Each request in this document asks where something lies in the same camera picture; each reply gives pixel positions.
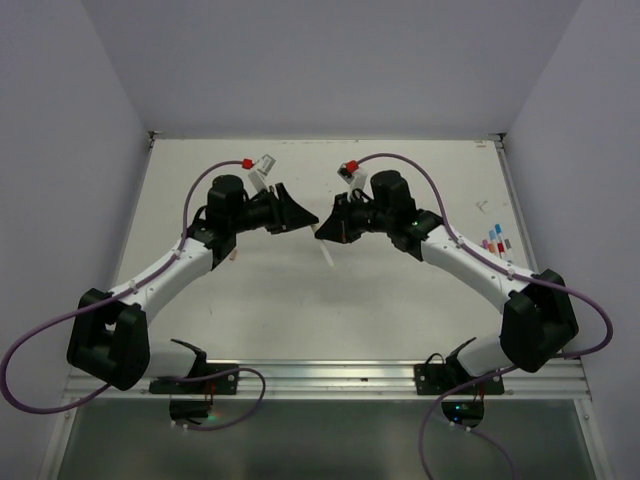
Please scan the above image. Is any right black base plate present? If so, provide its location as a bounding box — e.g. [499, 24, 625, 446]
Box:
[413, 363, 505, 396]

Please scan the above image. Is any white pen blue cap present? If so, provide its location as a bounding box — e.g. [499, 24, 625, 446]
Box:
[488, 224, 503, 248]

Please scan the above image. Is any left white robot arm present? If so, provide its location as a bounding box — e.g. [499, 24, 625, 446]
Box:
[66, 175, 319, 393]

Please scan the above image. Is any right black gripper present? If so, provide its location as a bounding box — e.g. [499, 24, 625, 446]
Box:
[316, 189, 394, 243]

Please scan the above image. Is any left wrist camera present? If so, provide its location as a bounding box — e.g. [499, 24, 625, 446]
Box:
[244, 154, 276, 192]

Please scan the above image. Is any aluminium front rail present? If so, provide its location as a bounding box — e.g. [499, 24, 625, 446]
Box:
[62, 357, 594, 401]

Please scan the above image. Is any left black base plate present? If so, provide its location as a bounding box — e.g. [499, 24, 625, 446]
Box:
[149, 363, 239, 396]

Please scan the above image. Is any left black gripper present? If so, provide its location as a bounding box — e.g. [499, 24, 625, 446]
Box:
[229, 182, 318, 234]

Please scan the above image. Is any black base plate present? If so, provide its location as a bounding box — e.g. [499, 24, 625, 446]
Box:
[149, 363, 239, 396]
[413, 363, 505, 396]

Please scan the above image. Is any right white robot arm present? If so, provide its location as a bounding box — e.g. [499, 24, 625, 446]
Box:
[315, 167, 578, 393]

